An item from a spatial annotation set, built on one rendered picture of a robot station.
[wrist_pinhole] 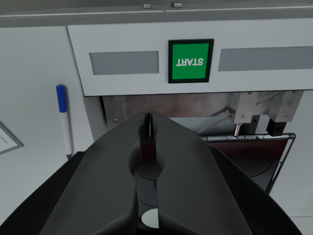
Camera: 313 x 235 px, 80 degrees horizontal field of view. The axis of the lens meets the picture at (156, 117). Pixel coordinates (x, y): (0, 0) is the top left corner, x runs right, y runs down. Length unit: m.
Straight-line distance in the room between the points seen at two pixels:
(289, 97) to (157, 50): 0.26
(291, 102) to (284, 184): 0.39
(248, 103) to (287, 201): 0.52
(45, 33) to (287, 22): 0.29
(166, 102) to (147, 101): 0.04
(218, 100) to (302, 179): 0.46
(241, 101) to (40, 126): 0.34
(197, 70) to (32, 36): 0.21
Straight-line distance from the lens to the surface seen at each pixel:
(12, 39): 0.30
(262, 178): 0.55
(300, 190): 0.81
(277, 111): 0.42
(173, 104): 0.38
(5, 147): 0.40
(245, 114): 0.39
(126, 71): 0.27
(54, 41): 0.28
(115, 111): 0.35
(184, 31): 0.25
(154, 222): 0.64
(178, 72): 0.26
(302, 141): 0.64
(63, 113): 0.30
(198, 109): 0.39
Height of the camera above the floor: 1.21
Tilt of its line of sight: 58 degrees down
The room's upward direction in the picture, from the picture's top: 178 degrees clockwise
